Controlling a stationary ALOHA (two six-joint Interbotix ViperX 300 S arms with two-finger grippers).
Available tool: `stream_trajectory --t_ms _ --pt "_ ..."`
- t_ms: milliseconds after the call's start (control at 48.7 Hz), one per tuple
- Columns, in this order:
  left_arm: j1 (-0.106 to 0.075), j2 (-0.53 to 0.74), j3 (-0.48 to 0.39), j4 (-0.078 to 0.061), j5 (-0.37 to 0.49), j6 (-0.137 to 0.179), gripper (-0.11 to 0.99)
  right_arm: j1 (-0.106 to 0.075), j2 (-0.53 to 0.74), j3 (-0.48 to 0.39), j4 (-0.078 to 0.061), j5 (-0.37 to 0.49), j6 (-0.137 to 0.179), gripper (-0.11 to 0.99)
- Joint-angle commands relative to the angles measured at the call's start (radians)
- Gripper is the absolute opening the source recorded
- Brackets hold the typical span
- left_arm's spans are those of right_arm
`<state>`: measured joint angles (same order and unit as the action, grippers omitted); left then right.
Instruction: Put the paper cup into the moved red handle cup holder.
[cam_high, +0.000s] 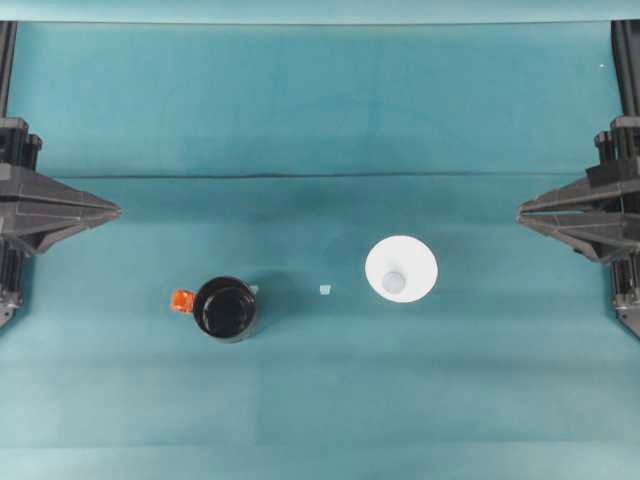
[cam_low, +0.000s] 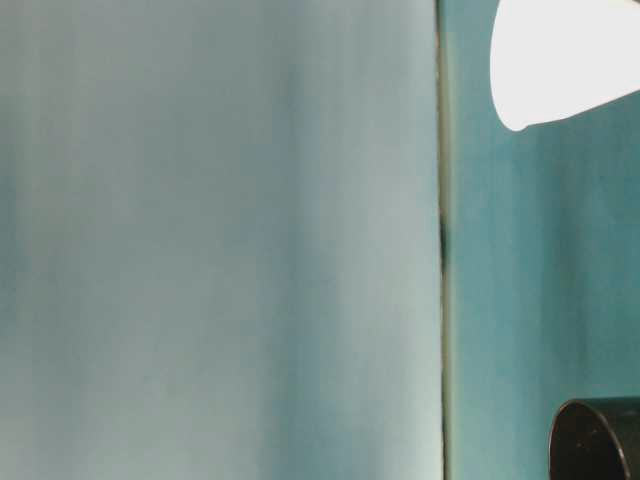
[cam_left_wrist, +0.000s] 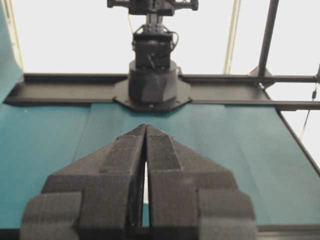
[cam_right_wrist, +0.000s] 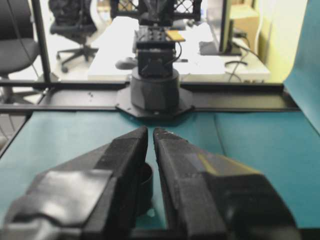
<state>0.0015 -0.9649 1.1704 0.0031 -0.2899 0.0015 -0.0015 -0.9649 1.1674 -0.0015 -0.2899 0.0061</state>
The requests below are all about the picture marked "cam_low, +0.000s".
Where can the white paper cup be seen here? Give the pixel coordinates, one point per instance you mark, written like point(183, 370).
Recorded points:
point(550, 60)

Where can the blue-green table cloth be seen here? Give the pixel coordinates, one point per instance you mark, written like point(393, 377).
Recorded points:
point(525, 275)

